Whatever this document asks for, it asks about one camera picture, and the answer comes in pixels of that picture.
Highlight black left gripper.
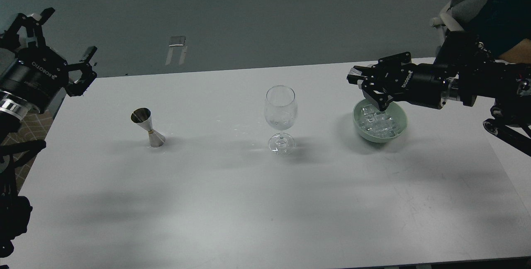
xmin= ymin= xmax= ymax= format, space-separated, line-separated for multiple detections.
xmin=0 ymin=7 xmax=98 ymax=114

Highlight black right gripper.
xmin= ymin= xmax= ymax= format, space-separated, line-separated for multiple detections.
xmin=347 ymin=52 xmax=450 ymax=111

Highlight steel cocktail jigger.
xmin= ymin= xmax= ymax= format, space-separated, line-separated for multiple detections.
xmin=130 ymin=108 xmax=166 ymax=148

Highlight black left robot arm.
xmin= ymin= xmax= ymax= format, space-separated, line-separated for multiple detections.
xmin=0 ymin=7 xmax=97 ymax=258

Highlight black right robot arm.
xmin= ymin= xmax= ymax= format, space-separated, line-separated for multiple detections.
xmin=347 ymin=31 xmax=531 ymax=155

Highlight clear ice cubes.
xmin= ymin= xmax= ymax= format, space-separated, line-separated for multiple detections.
xmin=358 ymin=104 xmax=402 ymax=138

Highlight clear wine glass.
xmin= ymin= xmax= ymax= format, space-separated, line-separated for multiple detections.
xmin=264 ymin=85 xmax=298 ymax=156

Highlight green bowl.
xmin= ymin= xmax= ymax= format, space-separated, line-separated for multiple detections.
xmin=351 ymin=99 xmax=408 ymax=143

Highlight person in teal shirt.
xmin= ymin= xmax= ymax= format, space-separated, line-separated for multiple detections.
xmin=470 ymin=0 xmax=531 ymax=64

